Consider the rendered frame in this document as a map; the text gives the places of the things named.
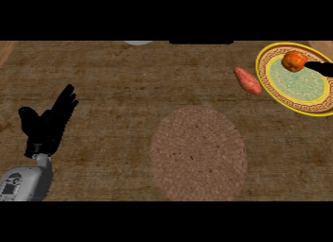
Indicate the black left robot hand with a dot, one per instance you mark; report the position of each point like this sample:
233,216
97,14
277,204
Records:
47,126

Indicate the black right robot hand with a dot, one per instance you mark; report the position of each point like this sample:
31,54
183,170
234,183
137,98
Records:
330,68

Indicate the orange squash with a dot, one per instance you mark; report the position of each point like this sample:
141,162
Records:
294,61

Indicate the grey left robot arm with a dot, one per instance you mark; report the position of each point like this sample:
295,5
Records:
25,182

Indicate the yellow rimmed patterned plate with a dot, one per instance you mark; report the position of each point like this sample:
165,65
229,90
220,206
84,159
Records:
299,83

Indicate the brown woven oval placemat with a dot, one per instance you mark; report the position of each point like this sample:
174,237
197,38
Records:
199,154

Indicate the orange sweet potato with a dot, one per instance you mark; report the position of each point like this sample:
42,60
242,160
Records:
248,81

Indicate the pale grey round object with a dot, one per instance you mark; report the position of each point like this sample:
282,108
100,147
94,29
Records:
138,42

